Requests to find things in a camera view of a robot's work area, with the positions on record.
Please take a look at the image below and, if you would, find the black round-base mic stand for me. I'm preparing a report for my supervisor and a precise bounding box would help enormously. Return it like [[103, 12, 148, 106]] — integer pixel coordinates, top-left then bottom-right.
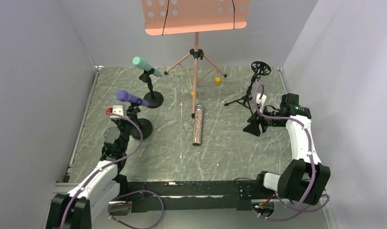
[[127, 105, 153, 139], [139, 68, 164, 108]]

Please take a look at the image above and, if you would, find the purple toy microphone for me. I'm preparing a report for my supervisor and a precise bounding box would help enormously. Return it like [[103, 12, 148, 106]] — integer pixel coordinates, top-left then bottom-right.
[[116, 90, 150, 107]]

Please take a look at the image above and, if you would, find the black tripod mic stand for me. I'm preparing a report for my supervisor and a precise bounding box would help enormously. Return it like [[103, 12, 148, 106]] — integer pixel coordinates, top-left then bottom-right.
[[224, 61, 272, 113]]

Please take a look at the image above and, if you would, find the teal toy microphone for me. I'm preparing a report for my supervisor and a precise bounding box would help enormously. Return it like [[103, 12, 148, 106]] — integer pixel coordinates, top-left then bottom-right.
[[132, 56, 162, 78]]

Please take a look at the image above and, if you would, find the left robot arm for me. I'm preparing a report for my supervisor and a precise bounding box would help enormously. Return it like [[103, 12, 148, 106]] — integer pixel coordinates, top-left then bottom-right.
[[45, 105, 141, 229]]

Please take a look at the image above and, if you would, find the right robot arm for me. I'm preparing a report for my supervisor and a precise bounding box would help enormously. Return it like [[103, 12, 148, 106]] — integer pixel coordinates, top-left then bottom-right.
[[243, 93, 331, 205]]

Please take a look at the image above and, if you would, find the pink music stand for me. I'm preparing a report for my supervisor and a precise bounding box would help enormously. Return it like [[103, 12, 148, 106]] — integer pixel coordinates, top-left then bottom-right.
[[141, 0, 251, 117]]

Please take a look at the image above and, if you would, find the black base bar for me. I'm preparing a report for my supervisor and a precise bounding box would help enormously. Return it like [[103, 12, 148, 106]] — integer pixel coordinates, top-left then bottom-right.
[[111, 178, 272, 213]]

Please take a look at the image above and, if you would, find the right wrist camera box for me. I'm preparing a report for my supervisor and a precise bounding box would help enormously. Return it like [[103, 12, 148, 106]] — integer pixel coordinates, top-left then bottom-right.
[[256, 94, 267, 107]]

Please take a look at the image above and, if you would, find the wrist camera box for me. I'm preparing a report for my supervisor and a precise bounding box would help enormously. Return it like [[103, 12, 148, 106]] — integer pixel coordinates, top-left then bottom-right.
[[106, 105, 124, 119], [256, 94, 267, 107]]

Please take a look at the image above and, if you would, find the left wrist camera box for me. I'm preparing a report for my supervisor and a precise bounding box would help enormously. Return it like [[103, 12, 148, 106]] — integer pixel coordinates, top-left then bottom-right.
[[106, 105, 124, 119]]

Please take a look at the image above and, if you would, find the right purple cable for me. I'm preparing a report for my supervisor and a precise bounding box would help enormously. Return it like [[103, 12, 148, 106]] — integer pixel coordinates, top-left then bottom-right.
[[252, 83, 330, 221]]

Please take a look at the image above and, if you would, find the aluminium frame rail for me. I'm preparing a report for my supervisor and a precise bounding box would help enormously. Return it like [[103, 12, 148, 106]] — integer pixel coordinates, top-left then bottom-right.
[[63, 65, 103, 182]]

